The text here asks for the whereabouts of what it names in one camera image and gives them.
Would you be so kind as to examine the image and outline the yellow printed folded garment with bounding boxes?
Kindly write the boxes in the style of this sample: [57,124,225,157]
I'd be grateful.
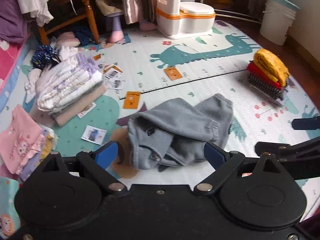
[15,127,58,181]

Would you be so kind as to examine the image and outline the pink soft cloth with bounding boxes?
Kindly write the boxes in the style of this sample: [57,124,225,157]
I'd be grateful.
[56,31,80,47]

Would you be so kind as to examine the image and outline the white bucket teal rim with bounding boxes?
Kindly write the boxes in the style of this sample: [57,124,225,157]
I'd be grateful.
[259,0,300,46]

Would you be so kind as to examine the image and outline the grey fleece pants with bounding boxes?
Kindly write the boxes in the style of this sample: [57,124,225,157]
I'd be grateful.
[127,93,234,172]

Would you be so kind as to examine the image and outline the white strap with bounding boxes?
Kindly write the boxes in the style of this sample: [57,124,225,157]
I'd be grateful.
[68,0,78,16]

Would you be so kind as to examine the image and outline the pink printed blanket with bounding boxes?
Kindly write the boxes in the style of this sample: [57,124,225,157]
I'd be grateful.
[0,32,33,93]

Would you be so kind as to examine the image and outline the navy dotted cloth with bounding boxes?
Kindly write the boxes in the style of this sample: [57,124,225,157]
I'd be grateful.
[31,45,60,69]

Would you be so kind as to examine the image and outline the beige cloth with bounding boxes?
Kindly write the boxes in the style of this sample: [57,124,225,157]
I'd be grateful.
[96,0,124,17]

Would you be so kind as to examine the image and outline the white pipe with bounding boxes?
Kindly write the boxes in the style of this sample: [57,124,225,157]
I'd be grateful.
[214,9,263,25]

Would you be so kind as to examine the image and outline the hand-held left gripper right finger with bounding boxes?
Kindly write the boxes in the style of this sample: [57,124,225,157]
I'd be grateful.
[194,142,292,195]

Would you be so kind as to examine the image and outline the wooden chair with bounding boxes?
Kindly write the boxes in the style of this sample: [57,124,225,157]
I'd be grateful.
[37,0,102,46]

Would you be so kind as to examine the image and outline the black white striped garment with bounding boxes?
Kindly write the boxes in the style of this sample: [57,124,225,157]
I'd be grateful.
[247,73,286,101]

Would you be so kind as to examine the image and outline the white cloth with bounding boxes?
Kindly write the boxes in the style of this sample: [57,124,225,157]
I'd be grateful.
[14,0,58,27]

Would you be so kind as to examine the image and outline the stack of pink folded clothes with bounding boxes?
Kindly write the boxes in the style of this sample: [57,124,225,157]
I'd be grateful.
[0,105,44,174]

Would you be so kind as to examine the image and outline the large orange tag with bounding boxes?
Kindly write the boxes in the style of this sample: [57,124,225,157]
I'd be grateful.
[123,91,142,110]
[164,67,182,81]

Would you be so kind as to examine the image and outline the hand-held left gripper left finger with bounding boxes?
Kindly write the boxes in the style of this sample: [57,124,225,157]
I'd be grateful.
[37,141,127,195]

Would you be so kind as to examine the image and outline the pink grey curtain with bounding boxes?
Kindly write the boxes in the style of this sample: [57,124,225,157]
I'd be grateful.
[119,0,158,26]

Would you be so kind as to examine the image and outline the printed foam play mat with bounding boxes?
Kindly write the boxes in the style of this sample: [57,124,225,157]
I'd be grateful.
[0,20,320,230]

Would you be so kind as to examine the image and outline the purple cloth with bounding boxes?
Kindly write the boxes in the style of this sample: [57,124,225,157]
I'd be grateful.
[0,0,28,44]

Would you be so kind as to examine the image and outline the white blue picture card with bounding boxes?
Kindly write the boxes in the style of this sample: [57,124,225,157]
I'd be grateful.
[81,125,107,145]

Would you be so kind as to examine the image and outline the teal cartoon blanket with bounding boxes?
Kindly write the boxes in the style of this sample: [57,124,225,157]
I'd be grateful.
[0,177,23,238]

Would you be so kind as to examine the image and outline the red folded garment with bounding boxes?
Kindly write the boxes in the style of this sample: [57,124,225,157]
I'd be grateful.
[247,62,283,89]

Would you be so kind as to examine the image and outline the white orange tag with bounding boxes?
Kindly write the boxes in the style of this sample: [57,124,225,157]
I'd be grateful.
[77,102,97,119]

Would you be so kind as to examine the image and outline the beige folded garment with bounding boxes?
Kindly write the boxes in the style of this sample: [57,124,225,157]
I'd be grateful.
[50,84,107,126]

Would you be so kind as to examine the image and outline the white purple ruffled garment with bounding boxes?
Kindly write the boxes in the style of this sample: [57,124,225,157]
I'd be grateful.
[36,52,103,112]

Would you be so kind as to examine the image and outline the white orange child potty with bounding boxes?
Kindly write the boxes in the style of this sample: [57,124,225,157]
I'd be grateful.
[154,0,216,39]

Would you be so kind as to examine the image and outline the dark blue cloth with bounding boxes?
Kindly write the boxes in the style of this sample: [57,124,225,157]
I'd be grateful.
[72,26,96,45]

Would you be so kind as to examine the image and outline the small white garment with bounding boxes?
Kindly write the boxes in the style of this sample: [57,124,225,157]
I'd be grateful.
[24,69,42,103]

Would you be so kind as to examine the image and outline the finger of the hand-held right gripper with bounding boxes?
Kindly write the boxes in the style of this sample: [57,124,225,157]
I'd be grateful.
[255,132,320,159]
[292,116,320,131]

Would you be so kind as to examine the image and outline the purple stool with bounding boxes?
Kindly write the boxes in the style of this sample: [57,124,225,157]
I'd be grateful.
[105,12,124,43]

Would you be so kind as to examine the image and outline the white folded garment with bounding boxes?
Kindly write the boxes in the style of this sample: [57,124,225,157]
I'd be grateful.
[250,84,288,107]

